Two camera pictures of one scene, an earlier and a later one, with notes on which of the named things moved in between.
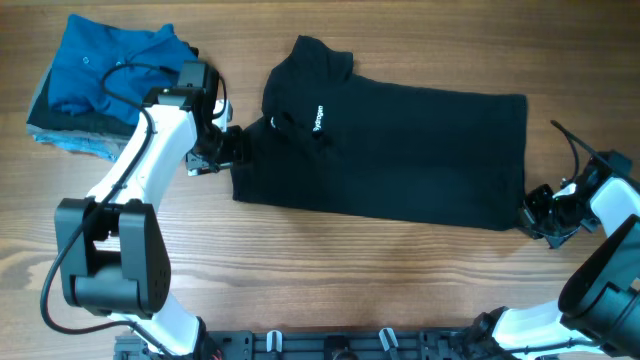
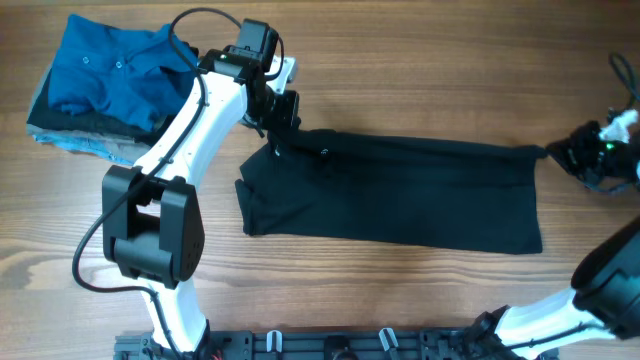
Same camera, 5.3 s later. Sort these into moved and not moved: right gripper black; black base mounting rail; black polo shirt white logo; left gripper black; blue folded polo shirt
Moved: left gripper black; right gripper black; black polo shirt white logo
Not moved: blue folded polo shirt; black base mounting rail
